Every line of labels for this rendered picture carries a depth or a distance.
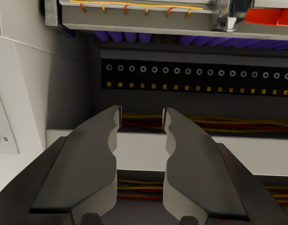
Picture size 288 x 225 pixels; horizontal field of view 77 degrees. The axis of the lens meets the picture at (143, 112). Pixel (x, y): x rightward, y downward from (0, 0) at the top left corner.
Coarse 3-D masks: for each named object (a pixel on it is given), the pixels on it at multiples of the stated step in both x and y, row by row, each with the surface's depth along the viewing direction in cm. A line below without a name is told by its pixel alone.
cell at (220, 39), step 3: (213, 39) 25; (216, 39) 24; (219, 39) 24; (222, 39) 23; (225, 39) 23; (207, 42) 27; (210, 42) 26; (213, 42) 26; (216, 42) 25; (219, 42) 25; (210, 45) 27; (213, 45) 26; (216, 45) 27
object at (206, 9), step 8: (64, 0) 17; (88, 0) 17; (96, 0) 17; (104, 0) 17; (112, 0) 17; (120, 0) 17; (128, 0) 17; (136, 0) 17; (144, 0) 18; (128, 8) 18; (136, 8) 18; (144, 8) 18; (152, 8) 18; (160, 8) 18; (168, 8) 18; (176, 8) 18; (184, 8) 18; (208, 8) 18
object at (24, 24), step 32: (0, 0) 13; (32, 0) 17; (160, 0) 17; (192, 0) 17; (256, 0) 16; (0, 32) 13; (32, 32) 17; (64, 32) 20; (224, 64) 33; (256, 64) 32
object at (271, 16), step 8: (256, 8) 11; (264, 8) 10; (272, 8) 10; (280, 8) 9; (232, 16) 14; (240, 16) 13; (248, 16) 12; (256, 16) 11; (264, 16) 10; (272, 16) 10; (280, 16) 9; (232, 24) 15; (264, 24) 10; (272, 24) 10; (280, 24) 9
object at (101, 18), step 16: (80, 0) 16; (64, 16) 18; (80, 16) 18; (96, 16) 18; (112, 16) 18; (128, 16) 18; (144, 16) 18; (160, 16) 18; (176, 16) 18; (192, 16) 18; (208, 16) 18; (144, 32) 20; (160, 32) 20; (176, 32) 19; (192, 32) 19; (208, 32) 19; (224, 32) 19; (240, 32) 19; (256, 32) 19; (272, 32) 19
